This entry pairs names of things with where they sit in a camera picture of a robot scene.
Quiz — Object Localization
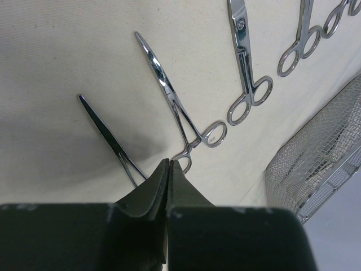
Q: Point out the wire mesh instrument tray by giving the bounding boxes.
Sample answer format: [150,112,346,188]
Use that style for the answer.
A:
[265,76,360,224]

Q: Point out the steel scissors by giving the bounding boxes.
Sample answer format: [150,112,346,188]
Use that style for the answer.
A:
[277,0,323,77]

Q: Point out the steel ring-handled forceps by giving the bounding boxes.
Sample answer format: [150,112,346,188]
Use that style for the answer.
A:
[322,0,361,39]

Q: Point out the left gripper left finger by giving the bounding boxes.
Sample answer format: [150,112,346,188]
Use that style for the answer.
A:
[1,159,169,270]

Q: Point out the beige wrapping cloth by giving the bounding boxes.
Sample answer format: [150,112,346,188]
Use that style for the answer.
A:
[1,1,360,206]

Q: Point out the steel ring-handled clamp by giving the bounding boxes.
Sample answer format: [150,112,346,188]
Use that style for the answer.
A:
[227,1,274,126]

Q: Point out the steel straight hemostat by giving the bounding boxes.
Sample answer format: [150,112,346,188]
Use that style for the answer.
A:
[78,94,147,188]

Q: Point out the steel curved hemostat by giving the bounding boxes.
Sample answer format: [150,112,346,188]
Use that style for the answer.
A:
[134,31,228,174]

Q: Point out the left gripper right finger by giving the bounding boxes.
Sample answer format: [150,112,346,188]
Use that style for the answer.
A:
[166,161,315,270]

